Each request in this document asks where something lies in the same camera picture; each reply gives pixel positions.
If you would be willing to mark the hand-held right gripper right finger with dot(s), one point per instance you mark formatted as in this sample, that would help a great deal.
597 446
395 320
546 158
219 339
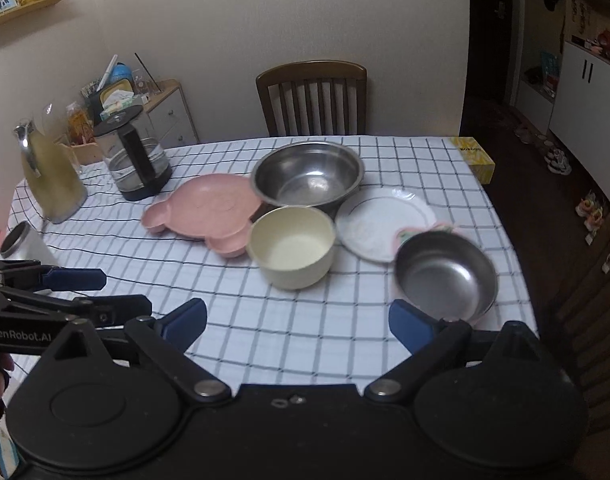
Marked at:
409 324

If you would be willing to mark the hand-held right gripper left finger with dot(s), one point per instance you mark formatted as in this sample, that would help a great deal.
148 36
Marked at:
186 317

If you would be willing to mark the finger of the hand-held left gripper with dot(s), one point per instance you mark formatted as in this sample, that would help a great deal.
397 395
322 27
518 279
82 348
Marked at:
77 280
120 306

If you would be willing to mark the small steel bowl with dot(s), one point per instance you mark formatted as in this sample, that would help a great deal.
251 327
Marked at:
440 270

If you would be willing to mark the white round plate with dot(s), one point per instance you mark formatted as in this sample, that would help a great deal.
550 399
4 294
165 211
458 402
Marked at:
380 220

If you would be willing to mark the pink bear-shaped plate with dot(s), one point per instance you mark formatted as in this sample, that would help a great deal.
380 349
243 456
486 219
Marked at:
205 205

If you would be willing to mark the large steel bowl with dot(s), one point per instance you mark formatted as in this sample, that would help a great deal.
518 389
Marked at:
305 180

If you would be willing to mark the white steel-rimmed tumbler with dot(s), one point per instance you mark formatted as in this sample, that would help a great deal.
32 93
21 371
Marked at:
32 247

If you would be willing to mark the yellow thermos jug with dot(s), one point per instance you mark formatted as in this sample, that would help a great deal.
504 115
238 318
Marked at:
50 185

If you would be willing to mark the cream bowl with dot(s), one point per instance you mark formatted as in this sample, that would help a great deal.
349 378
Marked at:
290 250

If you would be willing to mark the wooden desk organizer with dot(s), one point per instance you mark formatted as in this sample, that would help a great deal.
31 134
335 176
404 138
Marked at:
85 152

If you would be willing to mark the glass electric kettle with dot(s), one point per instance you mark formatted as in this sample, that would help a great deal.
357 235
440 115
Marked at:
135 160

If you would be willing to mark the orange snack packet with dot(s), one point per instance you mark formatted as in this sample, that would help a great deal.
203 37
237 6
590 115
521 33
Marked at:
80 122

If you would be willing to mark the yellow tissue box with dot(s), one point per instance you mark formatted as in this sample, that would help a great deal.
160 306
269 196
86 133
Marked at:
477 165

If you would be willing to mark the white side cabinet with clutter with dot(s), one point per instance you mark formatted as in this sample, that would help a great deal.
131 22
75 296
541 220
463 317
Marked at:
170 120

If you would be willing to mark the yellow lidded tin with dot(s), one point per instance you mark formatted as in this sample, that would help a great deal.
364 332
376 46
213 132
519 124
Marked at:
116 95

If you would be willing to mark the colourful small shoes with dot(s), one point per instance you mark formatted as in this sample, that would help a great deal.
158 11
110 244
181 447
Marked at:
591 212

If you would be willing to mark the white black sneakers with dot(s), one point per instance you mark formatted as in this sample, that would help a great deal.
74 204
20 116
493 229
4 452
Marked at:
559 161

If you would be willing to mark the dark wooden chair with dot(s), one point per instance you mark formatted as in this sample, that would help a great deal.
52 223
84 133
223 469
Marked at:
310 72

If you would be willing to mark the white floor cabinet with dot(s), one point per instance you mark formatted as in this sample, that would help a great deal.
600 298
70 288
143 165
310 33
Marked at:
585 110

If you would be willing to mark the wooden wall shelf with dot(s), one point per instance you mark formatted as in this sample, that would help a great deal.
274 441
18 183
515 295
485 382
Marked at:
30 7

